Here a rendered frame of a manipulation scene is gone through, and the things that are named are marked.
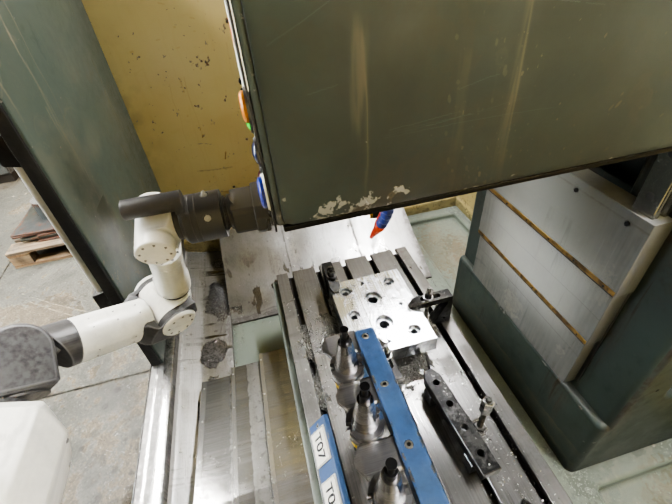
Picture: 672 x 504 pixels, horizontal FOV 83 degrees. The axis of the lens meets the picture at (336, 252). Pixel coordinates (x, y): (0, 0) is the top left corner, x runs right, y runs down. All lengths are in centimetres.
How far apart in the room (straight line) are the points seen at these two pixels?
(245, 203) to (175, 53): 104
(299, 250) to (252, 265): 22
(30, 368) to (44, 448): 14
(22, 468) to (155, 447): 57
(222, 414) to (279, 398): 19
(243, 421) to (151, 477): 27
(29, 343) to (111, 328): 13
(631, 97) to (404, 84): 24
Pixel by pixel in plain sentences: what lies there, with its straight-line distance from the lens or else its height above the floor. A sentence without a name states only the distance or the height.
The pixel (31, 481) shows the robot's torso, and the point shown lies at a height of 130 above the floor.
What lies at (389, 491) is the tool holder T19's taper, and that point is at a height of 128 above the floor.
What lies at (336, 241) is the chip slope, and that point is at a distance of 177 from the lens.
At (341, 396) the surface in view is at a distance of 71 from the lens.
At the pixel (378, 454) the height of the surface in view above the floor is 122.
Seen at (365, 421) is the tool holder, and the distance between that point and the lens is 64.
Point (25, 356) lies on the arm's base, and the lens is 82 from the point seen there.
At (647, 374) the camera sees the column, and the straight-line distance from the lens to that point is 105.
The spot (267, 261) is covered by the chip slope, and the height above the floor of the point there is 73.
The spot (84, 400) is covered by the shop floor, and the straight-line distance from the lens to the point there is 259.
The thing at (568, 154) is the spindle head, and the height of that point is 165.
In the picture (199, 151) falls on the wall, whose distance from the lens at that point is 177.
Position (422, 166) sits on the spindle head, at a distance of 37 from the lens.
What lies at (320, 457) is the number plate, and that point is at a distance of 98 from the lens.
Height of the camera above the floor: 183
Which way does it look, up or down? 40 degrees down
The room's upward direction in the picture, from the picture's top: 5 degrees counter-clockwise
